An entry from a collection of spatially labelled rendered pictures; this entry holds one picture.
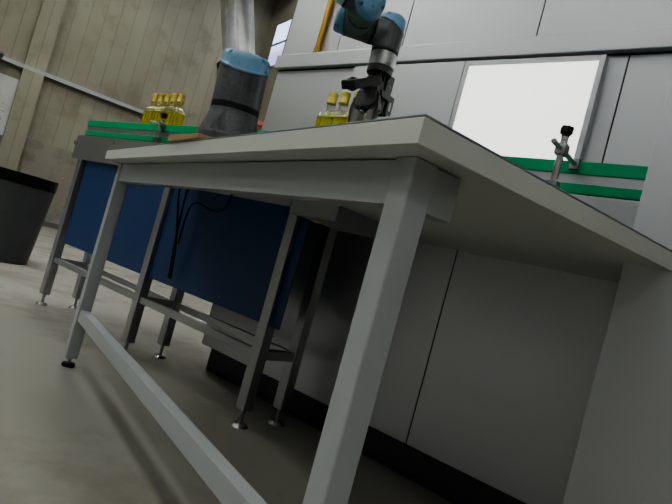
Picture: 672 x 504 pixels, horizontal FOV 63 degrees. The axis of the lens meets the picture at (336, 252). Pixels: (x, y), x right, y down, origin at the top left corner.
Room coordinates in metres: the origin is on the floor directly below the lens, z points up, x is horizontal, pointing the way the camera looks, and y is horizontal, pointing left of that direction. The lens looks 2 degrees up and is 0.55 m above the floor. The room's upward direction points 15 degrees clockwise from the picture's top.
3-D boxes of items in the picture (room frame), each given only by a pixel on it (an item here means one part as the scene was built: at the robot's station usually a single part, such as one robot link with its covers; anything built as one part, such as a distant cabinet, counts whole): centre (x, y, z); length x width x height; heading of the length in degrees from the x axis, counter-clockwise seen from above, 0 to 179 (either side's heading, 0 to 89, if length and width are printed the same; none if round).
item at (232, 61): (1.31, 0.33, 0.94); 0.13 x 0.12 x 0.14; 12
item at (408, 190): (1.30, 0.33, 0.36); 1.51 x 0.09 x 0.71; 35
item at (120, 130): (2.25, 0.73, 0.92); 1.75 x 0.01 x 0.08; 50
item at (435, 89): (1.77, -0.24, 1.15); 0.90 x 0.03 x 0.34; 50
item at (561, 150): (1.25, -0.45, 0.90); 0.17 x 0.05 x 0.23; 140
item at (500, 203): (1.69, -0.22, 0.73); 1.58 x 1.52 x 0.04; 35
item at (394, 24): (1.49, 0.02, 1.22); 0.09 x 0.08 x 0.11; 102
